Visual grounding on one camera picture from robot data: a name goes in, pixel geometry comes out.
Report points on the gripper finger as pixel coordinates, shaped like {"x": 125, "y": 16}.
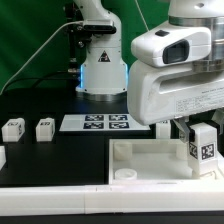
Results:
{"x": 218, "y": 117}

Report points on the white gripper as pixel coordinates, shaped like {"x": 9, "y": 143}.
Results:
{"x": 162, "y": 82}

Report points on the white square tabletop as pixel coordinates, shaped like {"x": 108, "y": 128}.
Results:
{"x": 143, "y": 161}

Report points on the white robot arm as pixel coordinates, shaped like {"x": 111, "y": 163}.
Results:
{"x": 104, "y": 72}

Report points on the white front obstacle rail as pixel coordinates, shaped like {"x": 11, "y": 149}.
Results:
{"x": 156, "y": 197}

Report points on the white obstacle rail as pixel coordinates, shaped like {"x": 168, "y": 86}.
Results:
{"x": 2, "y": 157}
{"x": 156, "y": 197}

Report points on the white marker base plate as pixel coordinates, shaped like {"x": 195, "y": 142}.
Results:
{"x": 100, "y": 122}

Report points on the black camera on stand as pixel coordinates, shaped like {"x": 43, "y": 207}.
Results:
{"x": 99, "y": 26}

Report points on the white left obstacle rail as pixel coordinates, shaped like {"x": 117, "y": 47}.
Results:
{"x": 2, "y": 157}

